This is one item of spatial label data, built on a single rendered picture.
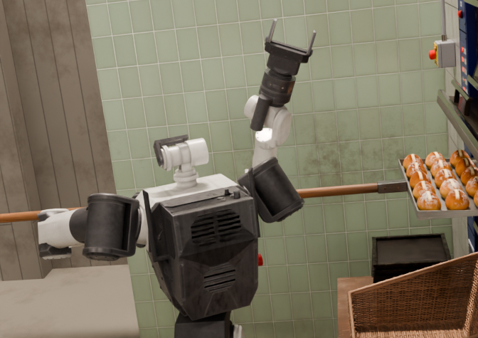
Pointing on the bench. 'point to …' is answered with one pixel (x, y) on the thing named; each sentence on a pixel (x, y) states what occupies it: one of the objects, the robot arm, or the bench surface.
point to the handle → (462, 96)
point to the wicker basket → (470, 308)
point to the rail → (459, 118)
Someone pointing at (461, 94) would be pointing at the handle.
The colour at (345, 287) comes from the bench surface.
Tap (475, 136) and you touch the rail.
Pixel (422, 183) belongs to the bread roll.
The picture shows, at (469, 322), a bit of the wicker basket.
